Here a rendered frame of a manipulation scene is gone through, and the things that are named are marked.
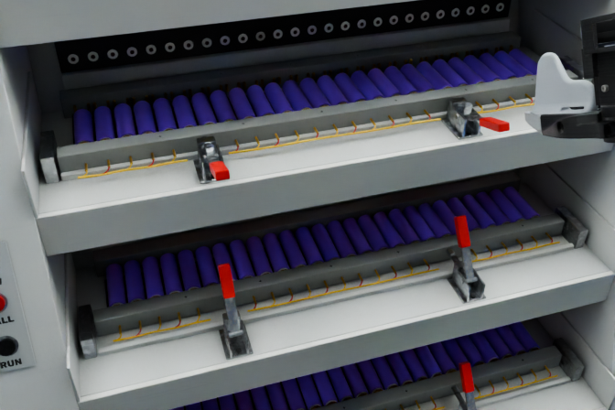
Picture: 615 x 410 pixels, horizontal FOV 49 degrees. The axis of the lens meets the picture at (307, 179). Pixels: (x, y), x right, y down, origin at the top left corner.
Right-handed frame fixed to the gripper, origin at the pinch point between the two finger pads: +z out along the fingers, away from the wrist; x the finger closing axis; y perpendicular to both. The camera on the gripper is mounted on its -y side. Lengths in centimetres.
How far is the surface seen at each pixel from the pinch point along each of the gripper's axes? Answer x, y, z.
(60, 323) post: 42.2, -12.8, 17.3
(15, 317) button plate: 45.6, -10.9, 15.8
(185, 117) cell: 27.4, 4.3, 22.2
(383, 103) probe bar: 7.3, 2.8, 18.7
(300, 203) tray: 18.1, -5.6, 16.4
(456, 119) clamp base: 0.6, 0.2, 16.0
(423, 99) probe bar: 2.9, 2.7, 18.4
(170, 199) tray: 30.5, -2.8, 14.8
